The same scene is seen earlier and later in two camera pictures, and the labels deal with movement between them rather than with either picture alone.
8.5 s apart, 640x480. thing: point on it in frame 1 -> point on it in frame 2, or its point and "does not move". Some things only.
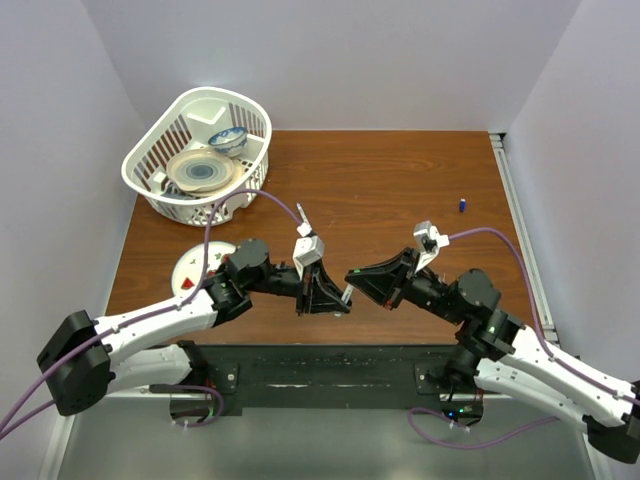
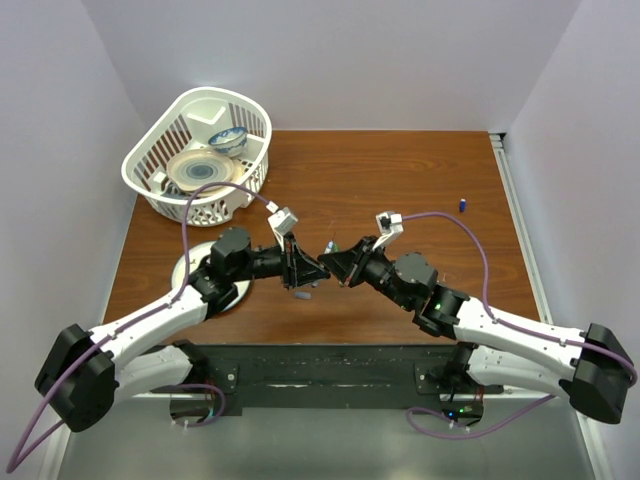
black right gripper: x=386 y=283 -> x=344 y=264
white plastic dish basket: x=207 y=142 does not move
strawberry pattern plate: x=188 y=266 does not move
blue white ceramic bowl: x=229 y=142 does not move
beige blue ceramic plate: x=205 y=172 does not move
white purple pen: x=305 y=227 -> x=330 y=247
